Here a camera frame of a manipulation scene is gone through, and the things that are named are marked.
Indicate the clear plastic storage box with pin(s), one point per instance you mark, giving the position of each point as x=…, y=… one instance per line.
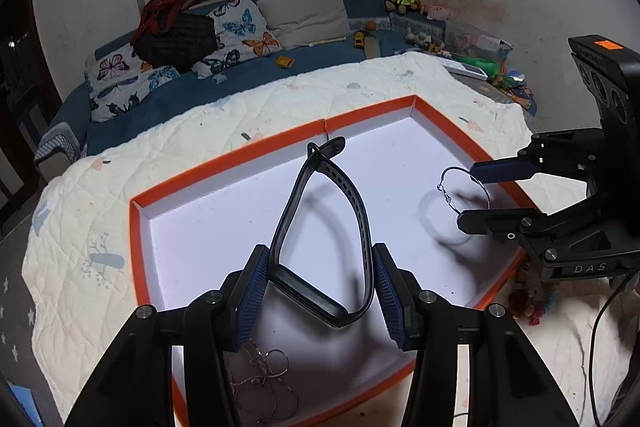
x=475, y=39

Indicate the green toy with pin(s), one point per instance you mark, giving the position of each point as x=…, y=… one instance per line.
x=480, y=64

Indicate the white stick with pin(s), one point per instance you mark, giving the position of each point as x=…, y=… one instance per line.
x=327, y=41

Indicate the black quilted bag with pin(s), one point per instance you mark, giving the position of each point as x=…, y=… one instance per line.
x=175, y=39

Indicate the pink plush toy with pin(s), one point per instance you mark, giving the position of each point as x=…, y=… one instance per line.
x=437, y=12

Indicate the small butterfly print pillow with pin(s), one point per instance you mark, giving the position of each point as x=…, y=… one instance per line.
x=120, y=82

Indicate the red cloth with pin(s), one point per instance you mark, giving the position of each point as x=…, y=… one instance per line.
x=160, y=7

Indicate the grey star rug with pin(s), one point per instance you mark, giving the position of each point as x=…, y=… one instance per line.
x=12, y=307

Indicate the orange rimmed white tray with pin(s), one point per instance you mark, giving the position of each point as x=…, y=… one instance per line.
x=225, y=217

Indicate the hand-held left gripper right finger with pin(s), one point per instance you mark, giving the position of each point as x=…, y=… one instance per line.
x=387, y=292

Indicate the yellow toy truck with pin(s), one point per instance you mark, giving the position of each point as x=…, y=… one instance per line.
x=360, y=40

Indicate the white quilted blanket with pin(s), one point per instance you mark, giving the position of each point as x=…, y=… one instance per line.
x=150, y=147

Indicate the large butterfly print pillow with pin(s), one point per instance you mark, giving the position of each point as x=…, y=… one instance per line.
x=240, y=27

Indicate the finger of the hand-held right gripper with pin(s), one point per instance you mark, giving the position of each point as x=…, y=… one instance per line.
x=480, y=221
x=495, y=171

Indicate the silver hoop earring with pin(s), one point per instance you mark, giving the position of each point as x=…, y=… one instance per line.
x=480, y=181

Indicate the small yellow box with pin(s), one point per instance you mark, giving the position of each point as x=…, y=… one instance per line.
x=285, y=62

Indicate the blue bed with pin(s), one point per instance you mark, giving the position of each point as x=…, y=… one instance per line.
x=75, y=107

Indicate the small grey block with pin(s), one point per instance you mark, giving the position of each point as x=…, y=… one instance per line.
x=218, y=80

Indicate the beige pillow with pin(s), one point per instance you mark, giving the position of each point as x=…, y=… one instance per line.
x=305, y=14

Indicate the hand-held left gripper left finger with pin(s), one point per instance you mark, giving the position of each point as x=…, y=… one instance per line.
x=252, y=292

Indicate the black rubber watch band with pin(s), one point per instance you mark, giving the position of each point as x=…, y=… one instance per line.
x=357, y=217

